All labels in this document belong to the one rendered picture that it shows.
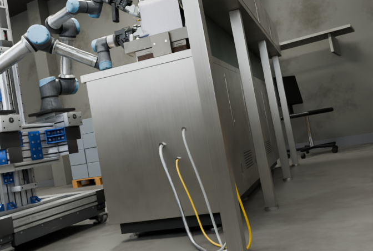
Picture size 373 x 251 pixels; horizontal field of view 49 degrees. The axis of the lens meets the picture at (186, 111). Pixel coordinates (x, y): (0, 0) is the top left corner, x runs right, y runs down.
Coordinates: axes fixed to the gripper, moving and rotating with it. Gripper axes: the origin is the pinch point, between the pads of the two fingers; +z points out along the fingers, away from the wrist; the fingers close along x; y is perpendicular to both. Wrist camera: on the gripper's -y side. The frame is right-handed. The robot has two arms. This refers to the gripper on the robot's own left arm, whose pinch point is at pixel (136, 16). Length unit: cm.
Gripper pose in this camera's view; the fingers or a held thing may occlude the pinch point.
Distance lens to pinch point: 252.0
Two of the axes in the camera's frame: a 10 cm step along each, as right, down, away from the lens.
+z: 8.3, 4.9, -2.8
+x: 3.2, 0.0, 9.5
